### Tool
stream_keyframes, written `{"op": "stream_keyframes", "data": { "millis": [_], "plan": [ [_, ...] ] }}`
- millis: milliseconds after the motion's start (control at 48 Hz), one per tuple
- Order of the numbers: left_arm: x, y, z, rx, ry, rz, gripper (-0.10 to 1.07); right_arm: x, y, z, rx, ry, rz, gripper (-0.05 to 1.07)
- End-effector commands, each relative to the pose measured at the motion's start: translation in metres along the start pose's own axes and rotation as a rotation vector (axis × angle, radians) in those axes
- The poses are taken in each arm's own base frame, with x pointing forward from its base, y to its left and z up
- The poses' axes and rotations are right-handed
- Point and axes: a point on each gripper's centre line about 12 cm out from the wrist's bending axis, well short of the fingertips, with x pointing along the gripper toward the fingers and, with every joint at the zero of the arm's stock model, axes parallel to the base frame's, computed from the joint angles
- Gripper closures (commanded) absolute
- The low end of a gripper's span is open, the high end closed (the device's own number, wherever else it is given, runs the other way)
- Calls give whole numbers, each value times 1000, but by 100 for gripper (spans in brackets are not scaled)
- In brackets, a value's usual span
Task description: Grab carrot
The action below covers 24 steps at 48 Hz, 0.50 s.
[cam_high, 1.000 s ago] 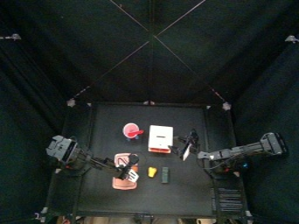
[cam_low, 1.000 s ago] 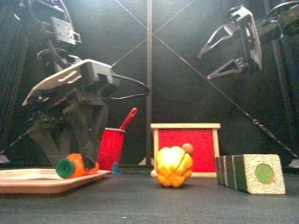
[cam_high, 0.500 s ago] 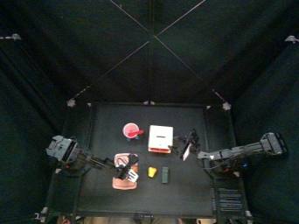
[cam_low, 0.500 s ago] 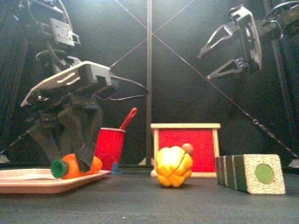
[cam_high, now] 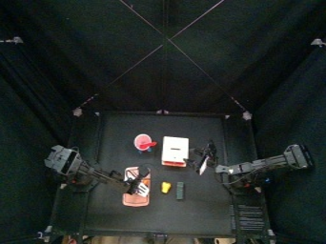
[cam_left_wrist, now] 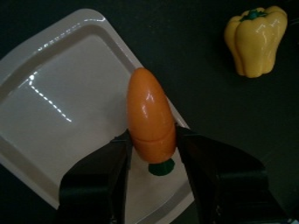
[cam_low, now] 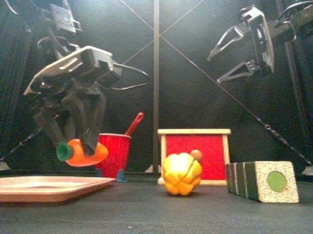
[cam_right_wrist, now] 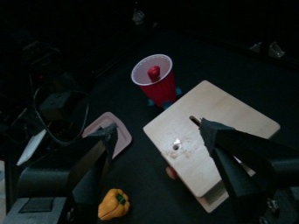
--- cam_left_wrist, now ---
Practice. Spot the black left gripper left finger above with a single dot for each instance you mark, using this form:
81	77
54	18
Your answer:
98	183

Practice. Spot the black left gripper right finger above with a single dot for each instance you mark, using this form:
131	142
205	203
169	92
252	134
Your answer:
222	180

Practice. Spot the orange toy carrot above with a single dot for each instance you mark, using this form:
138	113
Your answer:
150	116

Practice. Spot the pale plastic tray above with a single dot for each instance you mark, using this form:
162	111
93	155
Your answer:
66	102

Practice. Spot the yellow toy bell pepper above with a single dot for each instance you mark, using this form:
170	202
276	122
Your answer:
256	40

